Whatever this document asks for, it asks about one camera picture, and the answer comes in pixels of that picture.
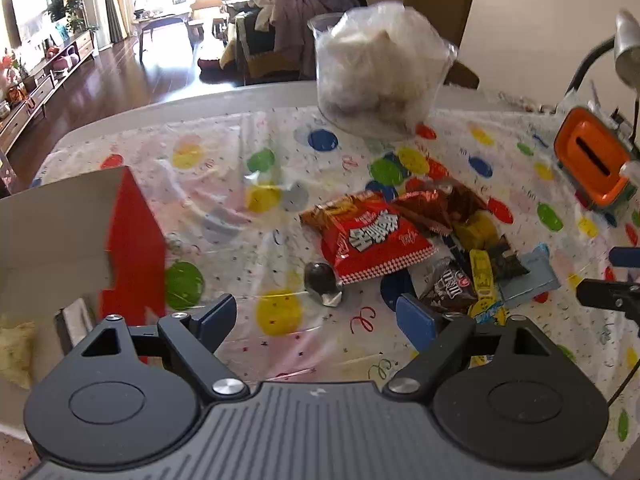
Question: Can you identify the white plastic bag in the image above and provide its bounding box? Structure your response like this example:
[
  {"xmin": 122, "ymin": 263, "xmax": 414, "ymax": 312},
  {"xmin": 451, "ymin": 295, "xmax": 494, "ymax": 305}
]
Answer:
[{"xmin": 320, "ymin": 2, "xmax": 451, "ymax": 126}]

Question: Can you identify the pale yellow snack packet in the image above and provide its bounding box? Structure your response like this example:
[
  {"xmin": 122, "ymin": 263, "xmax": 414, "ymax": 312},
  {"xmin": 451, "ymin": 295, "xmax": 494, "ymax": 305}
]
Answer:
[{"xmin": 0, "ymin": 322, "xmax": 39, "ymax": 391}]

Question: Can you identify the clear plastic tub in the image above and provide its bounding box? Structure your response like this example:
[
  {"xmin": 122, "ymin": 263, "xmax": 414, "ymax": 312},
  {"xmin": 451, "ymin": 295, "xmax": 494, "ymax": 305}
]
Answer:
[{"xmin": 307, "ymin": 12, "xmax": 459, "ymax": 136}]

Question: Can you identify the small dark snack packet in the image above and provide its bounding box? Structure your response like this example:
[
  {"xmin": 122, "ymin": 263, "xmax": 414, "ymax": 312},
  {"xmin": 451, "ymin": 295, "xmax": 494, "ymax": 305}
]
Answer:
[{"xmin": 487, "ymin": 234, "xmax": 531, "ymax": 281}]

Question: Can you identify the green potted plant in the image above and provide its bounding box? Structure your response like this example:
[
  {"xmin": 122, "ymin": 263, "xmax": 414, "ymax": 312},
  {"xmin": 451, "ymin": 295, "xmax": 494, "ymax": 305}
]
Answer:
[{"xmin": 64, "ymin": 0, "xmax": 98, "ymax": 36}]

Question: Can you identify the wooden television cabinet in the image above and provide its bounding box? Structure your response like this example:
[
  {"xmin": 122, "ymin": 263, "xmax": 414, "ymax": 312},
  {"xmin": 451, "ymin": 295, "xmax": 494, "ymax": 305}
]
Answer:
[{"xmin": 0, "ymin": 30, "xmax": 99, "ymax": 157}]

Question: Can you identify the television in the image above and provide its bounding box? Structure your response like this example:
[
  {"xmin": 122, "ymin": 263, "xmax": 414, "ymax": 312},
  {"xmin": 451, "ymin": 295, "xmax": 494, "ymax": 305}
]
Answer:
[{"xmin": 9, "ymin": 0, "xmax": 67, "ymax": 45}]

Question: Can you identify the light blue snack packet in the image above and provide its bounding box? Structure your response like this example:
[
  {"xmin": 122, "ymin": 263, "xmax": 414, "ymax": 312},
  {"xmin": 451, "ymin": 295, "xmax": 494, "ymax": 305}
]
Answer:
[{"xmin": 501, "ymin": 242, "xmax": 561, "ymax": 304}]

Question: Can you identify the orange tissue box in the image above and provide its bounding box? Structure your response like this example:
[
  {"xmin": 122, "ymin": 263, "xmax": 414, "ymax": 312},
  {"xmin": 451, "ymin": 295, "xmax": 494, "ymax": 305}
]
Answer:
[{"xmin": 553, "ymin": 106, "xmax": 639, "ymax": 212}]

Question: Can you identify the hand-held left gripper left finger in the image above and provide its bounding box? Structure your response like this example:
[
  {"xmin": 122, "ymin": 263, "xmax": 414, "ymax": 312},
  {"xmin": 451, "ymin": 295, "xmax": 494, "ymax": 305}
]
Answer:
[{"xmin": 75, "ymin": 294, "xmax": 249, "ymax": 402}]

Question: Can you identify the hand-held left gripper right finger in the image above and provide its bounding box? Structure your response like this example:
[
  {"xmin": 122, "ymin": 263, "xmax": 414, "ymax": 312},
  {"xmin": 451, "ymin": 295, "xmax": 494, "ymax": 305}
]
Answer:
[{"xmin": 383, "ymin": 294, "xmax": 551, "ymax": 397}]

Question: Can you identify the wooden coffee table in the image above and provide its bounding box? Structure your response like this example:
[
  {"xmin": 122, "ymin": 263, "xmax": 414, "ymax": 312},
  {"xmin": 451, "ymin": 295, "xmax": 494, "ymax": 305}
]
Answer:
[{"xmin": 131, "ymin": 0, "xmax": 197, "ymax": 53}]

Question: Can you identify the dark foil ball candy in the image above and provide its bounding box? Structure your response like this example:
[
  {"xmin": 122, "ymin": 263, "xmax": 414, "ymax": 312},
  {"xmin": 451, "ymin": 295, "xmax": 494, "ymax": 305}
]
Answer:
[{"xmin": 303, "ymin": 261, "xmax": 346, "ymax": 309}]

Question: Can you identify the yellow and blue candy packet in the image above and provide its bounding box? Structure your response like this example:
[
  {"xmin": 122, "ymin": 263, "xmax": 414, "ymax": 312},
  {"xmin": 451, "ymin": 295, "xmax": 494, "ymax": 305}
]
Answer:
[{"xmin": 467, "ymin": 249, "xmax": 509, "ymax": 367}]

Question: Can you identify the reddish brown snack packet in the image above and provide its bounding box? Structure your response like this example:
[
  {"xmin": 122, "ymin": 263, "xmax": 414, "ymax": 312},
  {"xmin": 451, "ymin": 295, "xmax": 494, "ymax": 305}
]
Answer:
[{"xmin": 392, "ymin": 180, "xmax": 489, "ymax": 237}]

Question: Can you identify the grey packet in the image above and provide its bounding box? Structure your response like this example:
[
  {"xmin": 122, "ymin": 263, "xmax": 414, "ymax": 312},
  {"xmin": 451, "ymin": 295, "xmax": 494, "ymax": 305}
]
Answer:
[{"xmin": 52, "ymin": 297, "xmax": 104, "ymax": 357}]

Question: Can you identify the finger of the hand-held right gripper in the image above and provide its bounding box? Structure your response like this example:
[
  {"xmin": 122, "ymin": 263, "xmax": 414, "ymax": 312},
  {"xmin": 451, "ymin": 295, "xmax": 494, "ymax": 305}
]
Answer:
[
  {"xmin": 575, "ymin": 278, "xmax": 640, "ymax": 322},
  {"xmin": 608, "ymin": 246, "xmax": 640, "ymax": 266}
]

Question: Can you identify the sofa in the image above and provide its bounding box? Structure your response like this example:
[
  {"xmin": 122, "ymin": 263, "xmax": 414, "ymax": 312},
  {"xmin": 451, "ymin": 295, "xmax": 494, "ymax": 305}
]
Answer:
[{"xmin": 219, "ymin": 0, "xmax": 369, "ymax": 87}]

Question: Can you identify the clear plastic bag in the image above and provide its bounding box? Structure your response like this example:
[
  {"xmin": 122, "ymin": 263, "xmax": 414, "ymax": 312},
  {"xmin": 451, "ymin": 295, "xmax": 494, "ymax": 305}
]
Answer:
[{"xmin": 155, "ymin": 157, "xmax": 312, "ymax": 247}]

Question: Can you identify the wooden chair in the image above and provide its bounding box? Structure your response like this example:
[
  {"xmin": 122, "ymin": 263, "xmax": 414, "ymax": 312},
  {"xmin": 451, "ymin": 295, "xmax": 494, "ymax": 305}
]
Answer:
[{"xmin": 444, "ymin": 62, "xmax": 481, "ymax": 89}]

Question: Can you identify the cardboard box with red flap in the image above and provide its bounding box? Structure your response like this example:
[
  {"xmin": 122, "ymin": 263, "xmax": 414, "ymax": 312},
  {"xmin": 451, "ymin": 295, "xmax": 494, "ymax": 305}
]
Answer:
[{"xmin": 0, "ymin": 165, "xmax": 169, "ymax": 442}]

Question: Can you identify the grey desk lamp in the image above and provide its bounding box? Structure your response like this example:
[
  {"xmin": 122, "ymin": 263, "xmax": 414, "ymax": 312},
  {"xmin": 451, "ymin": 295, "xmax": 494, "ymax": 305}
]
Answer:
[{"xmin": 565, "ymin": 9, "xmax": 640, "ymax": 97}]

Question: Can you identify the polka dot tablecloth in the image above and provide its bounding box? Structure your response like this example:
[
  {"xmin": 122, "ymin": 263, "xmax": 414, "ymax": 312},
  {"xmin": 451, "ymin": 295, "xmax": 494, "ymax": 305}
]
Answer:
[{"xmin": 30, "ymin": 104, "xmax": 640, "ymax": 467}]

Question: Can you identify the brown chocolate candy packet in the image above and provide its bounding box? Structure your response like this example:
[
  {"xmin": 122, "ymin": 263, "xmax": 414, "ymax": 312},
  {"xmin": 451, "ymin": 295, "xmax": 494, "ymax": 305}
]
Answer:
[{"xmin": 419, "ymin": 257, "xmax": 479, "ymax": 317}]

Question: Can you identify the red chip bag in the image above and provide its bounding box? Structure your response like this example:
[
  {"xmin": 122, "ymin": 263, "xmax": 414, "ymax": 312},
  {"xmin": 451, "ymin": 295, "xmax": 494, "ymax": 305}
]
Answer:
[{"xmin": 299, "ymin": 191, "xmax": 435, "ymax": 286}]

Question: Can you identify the pile of clothes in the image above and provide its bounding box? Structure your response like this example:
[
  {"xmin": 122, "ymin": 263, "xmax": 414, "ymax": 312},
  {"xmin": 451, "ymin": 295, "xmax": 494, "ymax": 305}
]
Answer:
[{"xmin": 254, "ymin": 0, "xmax": 362, "ymax": 63}]

